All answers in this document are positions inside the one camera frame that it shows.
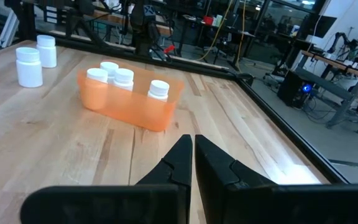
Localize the translucent orange plastic basket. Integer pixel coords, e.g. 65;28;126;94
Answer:
76;60;185;133

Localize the black vertical frame post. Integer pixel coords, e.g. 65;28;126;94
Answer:
20;0;37;41

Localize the white plastic pill bottle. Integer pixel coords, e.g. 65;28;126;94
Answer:
85;67;109;110
99;61;120;84
147;80;171;103
113;68;135;93
15;47;44;89
36;34;58;69

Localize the black table edge rail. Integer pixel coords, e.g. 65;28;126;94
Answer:
234;74;351;185
34;29;254;86

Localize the black computer tower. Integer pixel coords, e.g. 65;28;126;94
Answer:
277;70;314;108

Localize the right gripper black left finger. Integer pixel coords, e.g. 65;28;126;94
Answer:
19;134;194;224

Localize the yellow hanging cable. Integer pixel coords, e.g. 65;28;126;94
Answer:
235;0;248;65
197;0;233;62

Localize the wooden top workbench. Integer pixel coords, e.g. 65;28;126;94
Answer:
300;49;358;134

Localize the silver aluminium extrusion bar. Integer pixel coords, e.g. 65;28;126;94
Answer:
0;9;20;48

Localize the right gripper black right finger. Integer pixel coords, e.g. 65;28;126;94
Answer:
194;134;358;224

